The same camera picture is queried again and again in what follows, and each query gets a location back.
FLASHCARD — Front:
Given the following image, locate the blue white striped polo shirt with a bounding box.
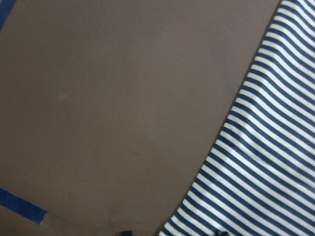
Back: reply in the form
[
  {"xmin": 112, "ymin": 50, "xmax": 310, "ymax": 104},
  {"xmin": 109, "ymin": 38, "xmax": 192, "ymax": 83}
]
[{"xmin": 159, "ymin": 0, "xmax": 315, "ymax": 236}]

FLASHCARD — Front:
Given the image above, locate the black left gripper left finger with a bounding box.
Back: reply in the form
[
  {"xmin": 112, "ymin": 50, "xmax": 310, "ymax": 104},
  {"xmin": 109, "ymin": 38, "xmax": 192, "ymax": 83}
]
[{"xmin": 120, "ymin": 231, "xmax": 133, "ymax": 236}]

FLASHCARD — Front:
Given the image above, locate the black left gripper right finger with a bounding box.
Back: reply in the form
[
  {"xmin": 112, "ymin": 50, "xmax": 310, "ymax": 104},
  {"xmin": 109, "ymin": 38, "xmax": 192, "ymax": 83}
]
[{"xmin": 215, "ymin": 231, "xmax": 229, "ymax": 236}]

